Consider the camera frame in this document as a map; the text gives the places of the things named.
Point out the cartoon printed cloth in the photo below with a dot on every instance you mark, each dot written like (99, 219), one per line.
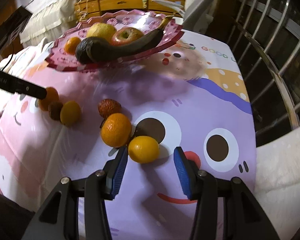
(191, 95)

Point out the red yellow apple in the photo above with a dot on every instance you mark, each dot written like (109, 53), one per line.
(126, 35)

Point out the yellow pear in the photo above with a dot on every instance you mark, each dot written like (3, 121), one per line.
(101, 30)

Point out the grey office chair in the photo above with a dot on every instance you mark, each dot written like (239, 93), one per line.
(196, 14)

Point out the dark avocado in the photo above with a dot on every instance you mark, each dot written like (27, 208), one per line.
(81, 49)

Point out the metal window railing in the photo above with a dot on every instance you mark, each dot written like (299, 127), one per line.
(265, 39)

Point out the small yellow kumquat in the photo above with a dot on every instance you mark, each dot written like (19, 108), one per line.
(70, 113)

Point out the small orange mandarin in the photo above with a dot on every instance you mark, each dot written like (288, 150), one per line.
(71, 45)

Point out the white bed sheet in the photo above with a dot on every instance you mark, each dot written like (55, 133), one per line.
(277, 186)

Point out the brown lychee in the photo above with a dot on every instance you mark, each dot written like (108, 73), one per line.
(54, 110)

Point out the white lace curtain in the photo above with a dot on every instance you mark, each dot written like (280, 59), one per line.
(50, 19)

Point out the large orange mandarin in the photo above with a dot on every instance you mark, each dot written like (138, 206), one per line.
(52, 96)

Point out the pink glass fruit plate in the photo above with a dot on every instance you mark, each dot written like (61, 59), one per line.
(160, 32)

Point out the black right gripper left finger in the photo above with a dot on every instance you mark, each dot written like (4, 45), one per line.
(57, 218)

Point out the small orange kumquat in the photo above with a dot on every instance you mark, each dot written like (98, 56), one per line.
(143, 149)

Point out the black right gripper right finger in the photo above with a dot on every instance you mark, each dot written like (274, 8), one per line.
(243, 217)

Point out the wooden desk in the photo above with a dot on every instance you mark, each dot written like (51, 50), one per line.
(86, 9)

